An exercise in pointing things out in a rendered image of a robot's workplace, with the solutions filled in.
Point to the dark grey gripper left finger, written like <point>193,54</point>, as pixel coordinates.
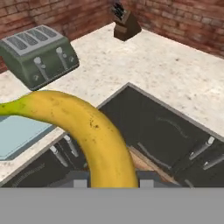
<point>80,183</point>

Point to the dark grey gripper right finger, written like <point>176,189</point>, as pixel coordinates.
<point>146,183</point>

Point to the yellow banana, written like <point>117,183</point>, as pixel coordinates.
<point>96,131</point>

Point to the dark green four-slot toaster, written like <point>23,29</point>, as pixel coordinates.
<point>35,58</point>

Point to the brown wooden knife block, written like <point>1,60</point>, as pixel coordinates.
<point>126,25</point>

